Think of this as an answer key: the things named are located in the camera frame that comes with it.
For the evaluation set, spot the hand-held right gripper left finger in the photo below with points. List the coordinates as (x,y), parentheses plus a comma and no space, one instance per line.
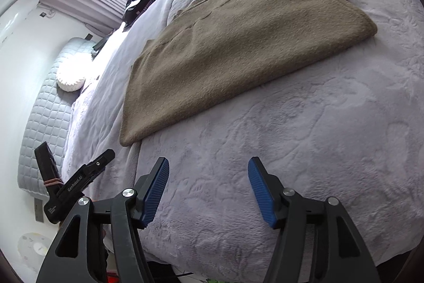
(155,187)

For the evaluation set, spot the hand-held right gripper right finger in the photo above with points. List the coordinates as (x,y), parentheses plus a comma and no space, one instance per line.
(261,190)

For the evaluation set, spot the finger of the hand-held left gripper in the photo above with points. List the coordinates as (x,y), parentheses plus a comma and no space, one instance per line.
(46,163)
(99,163)

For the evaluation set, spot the tan knit sweater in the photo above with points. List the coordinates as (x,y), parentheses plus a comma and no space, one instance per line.
(238,47)

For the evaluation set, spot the grey quilted headboard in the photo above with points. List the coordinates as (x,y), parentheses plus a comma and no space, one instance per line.
(46,124)

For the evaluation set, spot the grey embossed plush blanket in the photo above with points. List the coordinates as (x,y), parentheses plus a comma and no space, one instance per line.
(281,143)

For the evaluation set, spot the white round patterned object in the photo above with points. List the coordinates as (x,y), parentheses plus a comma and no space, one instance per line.
(33,248)

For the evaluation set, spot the white round cushion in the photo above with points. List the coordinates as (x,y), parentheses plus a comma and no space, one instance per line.
(71,79)

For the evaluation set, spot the black bedside object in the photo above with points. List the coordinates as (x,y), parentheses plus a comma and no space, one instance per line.
(99,43)

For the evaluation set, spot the white air conditioner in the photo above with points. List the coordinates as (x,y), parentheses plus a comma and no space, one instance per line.
(16,17)

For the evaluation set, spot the grey wall plate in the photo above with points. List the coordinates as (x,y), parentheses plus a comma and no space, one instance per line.
(39,210)

